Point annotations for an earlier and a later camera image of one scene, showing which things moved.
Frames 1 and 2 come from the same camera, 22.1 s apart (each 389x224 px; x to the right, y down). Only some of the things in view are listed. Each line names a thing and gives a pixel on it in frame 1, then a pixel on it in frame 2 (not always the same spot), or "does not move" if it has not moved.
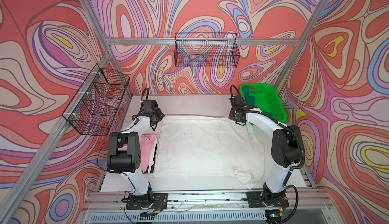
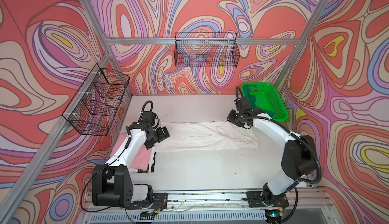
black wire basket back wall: x=206 y=49 does not move
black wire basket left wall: x=93 y=110 does not move
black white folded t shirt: x=150 y=169 does not move
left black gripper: x=158 y=110 -> x=162 y=136
